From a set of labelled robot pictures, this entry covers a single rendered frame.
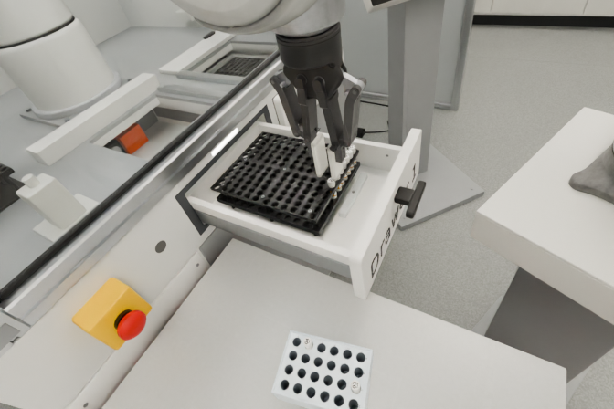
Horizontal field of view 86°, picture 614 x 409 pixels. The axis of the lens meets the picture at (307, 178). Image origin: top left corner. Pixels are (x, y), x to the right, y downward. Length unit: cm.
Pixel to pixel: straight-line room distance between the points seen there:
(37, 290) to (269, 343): 32
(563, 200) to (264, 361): 54
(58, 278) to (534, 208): 70
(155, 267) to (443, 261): 119
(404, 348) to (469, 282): 97
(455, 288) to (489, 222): 88
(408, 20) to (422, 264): 96
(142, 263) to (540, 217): 64
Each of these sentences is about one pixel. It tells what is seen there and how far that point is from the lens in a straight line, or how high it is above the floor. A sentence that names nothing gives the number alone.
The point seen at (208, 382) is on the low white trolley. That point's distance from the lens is 61.
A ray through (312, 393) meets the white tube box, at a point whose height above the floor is 76.
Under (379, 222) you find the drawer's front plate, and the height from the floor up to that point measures 93.
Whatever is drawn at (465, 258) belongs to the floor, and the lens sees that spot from 156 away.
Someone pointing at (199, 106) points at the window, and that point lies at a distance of 63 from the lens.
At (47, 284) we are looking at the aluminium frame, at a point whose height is 98.
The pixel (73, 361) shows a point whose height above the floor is 85.
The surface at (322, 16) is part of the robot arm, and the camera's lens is 37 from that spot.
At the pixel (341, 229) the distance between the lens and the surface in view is 58.
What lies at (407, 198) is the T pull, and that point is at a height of 91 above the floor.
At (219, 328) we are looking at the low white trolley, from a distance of 63.
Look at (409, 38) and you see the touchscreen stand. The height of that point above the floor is 77.
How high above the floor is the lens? 130
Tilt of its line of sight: 43 degrees down
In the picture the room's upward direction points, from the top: 14 degrees counter-clockwise
